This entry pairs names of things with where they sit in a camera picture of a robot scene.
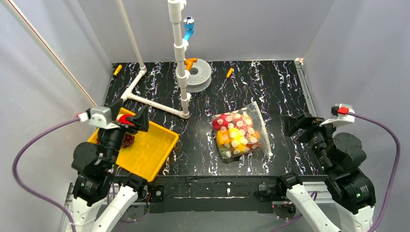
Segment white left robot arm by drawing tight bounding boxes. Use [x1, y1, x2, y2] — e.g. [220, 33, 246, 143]
[70, 100, 149, 232]

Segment grey filament spool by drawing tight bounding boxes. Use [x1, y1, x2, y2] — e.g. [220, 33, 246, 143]
[186, 58, 212, 93]

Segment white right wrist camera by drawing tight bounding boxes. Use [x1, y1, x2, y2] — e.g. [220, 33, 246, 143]
[320, 103, 355, 127]

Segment yellow screwdriver right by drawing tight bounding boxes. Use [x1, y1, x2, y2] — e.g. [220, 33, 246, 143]
[220, 68, 234, 89]

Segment blue overhead camera mount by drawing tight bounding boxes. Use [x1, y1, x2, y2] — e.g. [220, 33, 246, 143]
[183, 16, 195, 42]

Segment aluminium frame rail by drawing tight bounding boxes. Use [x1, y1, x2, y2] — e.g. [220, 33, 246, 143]
[59, 59, 366, 232]

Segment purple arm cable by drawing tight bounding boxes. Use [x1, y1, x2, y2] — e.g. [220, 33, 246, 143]
[12, 112, 151, 232]
[269, 107, 401, 232]

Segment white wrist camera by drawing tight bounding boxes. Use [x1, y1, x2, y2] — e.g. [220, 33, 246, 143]
[320, 103, 355, 127]
[88, 106, 120, 130]

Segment yellow plastic tray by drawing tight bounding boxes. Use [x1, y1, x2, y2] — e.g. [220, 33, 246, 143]
[87, 107, 180, 183]

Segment orange clamp handle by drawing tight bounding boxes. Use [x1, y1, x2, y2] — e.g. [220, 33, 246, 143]
[184, 58, 198, 71]

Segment purple toy grapes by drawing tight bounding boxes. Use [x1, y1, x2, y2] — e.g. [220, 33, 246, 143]
[121, 133, 135, 148]

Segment red toy apple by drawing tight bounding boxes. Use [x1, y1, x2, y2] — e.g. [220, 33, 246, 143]
[116, 114, 135, 127]

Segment clear polka dot zip bag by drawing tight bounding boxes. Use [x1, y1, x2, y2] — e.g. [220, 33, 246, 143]
[211, 101, 273, 159]

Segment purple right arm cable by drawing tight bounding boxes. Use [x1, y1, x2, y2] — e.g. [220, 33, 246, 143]
[269, 107, 401, 232]

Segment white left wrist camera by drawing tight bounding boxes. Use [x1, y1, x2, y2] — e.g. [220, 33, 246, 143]
[88, 106, 120, 130]

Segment white pvc pipe stand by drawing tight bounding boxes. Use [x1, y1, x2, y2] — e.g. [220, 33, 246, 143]
[116, 0, 191, 119]

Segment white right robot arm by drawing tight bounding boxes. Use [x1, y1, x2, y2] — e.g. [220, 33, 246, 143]
[275, 113, 376, 232]

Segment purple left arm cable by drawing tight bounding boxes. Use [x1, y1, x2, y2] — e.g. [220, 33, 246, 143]
[12, 112, 151, 232]

